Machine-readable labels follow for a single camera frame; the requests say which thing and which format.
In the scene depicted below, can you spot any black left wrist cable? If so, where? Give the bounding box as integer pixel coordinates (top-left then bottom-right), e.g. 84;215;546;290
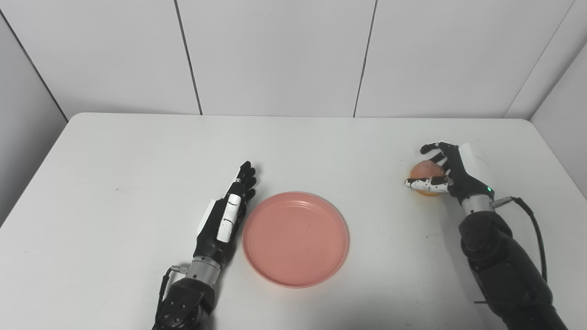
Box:
154;265;188;328

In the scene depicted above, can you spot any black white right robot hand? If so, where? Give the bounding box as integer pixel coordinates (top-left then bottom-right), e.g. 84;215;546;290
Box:
404;142;496;205

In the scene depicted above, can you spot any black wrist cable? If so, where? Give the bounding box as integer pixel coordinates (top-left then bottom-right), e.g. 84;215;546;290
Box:
491;196;548;282
154;265;188;328

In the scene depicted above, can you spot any golden cream puff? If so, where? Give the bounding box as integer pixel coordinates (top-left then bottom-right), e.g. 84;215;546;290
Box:
409;160;446;197

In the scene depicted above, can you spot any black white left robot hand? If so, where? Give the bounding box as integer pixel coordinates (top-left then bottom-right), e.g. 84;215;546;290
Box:
193;161;257;265

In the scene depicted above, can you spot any pink round plate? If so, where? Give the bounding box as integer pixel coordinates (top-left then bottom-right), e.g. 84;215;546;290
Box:
242;192;350;289

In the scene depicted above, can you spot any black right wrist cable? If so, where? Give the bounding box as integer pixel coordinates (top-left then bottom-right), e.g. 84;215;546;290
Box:
491;196;548;282

